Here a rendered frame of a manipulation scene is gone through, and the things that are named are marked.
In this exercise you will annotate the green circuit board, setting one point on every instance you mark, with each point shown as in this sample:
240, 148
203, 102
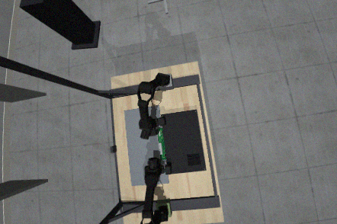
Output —
161, 144

